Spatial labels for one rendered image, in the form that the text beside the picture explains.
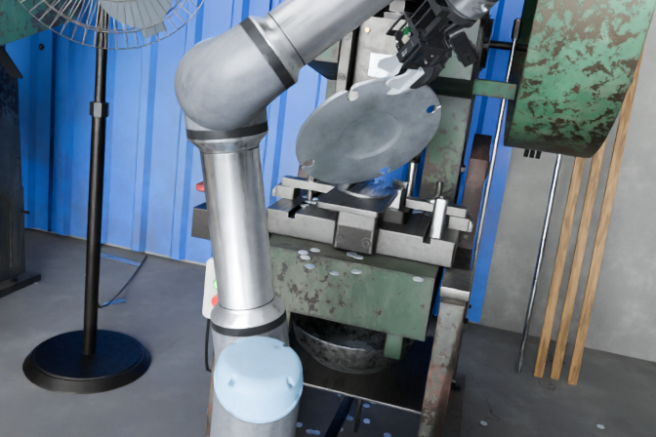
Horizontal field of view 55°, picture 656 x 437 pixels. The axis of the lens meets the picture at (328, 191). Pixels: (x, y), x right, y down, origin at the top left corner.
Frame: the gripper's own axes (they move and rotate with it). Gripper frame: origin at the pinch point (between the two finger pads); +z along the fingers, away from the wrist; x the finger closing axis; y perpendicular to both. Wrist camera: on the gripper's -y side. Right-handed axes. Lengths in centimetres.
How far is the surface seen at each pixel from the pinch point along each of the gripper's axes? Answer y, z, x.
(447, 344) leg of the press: -19, 31, 40
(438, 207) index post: -27.4, 24.8, 12.1
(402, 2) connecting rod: -26.0, 7.9, -32.5
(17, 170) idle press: 21, 169, -89
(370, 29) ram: -18.3, 13.6, -28.2
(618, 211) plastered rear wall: -168, 58, 4
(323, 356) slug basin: -14, 66, 30
